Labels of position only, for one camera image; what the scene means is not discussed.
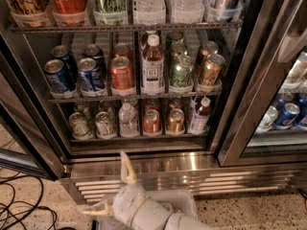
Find blue pepsi can left front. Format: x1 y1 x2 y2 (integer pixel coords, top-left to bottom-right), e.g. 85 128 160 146
44 59 76 94

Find blue pepsi can left rear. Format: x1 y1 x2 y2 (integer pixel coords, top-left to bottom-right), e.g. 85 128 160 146
51 45 78 82

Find gold soda can bottom front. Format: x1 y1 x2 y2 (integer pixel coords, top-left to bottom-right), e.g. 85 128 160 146
167 108 184 132

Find white can right compartment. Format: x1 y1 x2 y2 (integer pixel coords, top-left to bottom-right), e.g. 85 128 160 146
256 105 278 133

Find right glass fridge door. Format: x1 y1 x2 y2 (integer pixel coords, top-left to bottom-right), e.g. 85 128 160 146
212 0 306 168

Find gold lacroix can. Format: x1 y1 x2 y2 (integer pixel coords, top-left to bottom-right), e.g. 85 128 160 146
196 41 219 75
199 54 224 86

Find clear water bottle bottom shelf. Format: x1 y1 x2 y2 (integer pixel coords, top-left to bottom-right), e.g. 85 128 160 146
119 103 138 138

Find gold soda can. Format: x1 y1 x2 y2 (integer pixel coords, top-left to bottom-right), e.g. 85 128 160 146
168 98 183 111
167 108 184 132

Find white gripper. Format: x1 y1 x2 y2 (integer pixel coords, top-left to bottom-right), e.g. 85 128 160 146
81 150 171 230

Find green lacroix can top shelf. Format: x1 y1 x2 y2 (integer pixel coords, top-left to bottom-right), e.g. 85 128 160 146
94 0 127 25

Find blue can right far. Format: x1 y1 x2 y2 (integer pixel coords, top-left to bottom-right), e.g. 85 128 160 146
295 93 307 130

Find orange soda can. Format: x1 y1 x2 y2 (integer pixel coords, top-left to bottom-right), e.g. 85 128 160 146
145 99 161 111
144 109 161 133
110 57 134 90
113 43 132 60

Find steel fridge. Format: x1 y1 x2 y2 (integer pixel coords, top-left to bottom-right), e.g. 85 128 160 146
0 0 307 204

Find red coca cola can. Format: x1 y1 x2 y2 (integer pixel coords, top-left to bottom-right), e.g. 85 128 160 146
54 0 86 26

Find pepsi can right compartment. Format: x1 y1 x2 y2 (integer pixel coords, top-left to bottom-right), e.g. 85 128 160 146
274 103 300 129

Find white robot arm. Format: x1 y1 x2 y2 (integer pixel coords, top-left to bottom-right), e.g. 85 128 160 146
81 150 213 230

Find tea bottle bottom shelf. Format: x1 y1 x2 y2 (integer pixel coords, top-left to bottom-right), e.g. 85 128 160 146
188 97 211 134

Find open left fridge door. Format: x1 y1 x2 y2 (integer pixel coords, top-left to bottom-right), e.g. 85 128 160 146
0 35 65 180

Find gold soda can bottom rear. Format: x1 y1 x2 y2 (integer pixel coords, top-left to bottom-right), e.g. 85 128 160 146
168 98 183 111

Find green 7up can left rear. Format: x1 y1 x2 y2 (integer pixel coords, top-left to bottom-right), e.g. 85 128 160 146
74 102 92 120

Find black cables on floor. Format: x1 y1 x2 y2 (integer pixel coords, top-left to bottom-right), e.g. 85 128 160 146
0 168 78 230

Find gold lacroix can front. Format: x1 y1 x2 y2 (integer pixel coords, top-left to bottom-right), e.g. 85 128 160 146
199 54 224 86

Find clear plastic bin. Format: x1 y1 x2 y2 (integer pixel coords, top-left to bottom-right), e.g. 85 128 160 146
96 190 198 230

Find blue pepsi can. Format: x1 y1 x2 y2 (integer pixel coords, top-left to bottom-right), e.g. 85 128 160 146
44 59 76 94
83 44 106 79
51 45 78 82
78 57 106 92

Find pure leaf tea bottle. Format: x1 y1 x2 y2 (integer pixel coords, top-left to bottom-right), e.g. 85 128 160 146
142 34 165 95

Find orange soda can middle rear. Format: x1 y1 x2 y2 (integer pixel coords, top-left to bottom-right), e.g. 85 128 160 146
113 43 132 60

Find orange soda can bottom rear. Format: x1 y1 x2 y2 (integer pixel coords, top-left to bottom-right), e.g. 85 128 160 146
145 99 161 111

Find orange soda can bottom front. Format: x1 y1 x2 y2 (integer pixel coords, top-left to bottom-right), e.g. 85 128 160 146
144 109 161 133

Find clear water bottle top right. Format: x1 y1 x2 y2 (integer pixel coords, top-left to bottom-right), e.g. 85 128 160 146
168 0 204 24

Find clear water bottle top left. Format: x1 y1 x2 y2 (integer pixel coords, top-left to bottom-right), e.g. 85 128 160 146
132 0 166 25

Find orange soda can middle front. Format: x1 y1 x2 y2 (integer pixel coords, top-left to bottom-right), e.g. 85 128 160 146
110 57 134 90

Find green lacroix can middle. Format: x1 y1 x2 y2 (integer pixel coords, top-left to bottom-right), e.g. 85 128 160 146
170 42 188 63

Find gold lacroix can rear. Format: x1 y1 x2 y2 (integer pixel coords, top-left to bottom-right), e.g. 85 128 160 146
196 41 219 75

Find orange lacroix can top shelf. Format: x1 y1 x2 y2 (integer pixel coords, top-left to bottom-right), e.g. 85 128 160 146
8 0 50 28

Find green lacroix can rear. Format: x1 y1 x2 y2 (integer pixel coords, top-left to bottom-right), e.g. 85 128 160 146
166 31 184 47

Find green 7up can left front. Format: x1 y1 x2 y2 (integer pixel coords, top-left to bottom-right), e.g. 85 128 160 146
69 112 91 138

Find fridge door handle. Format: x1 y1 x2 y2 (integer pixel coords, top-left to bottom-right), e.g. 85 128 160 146
278 29 307 62

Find green lacroix can front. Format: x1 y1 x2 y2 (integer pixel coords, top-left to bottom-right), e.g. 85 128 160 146
170 55 193 88

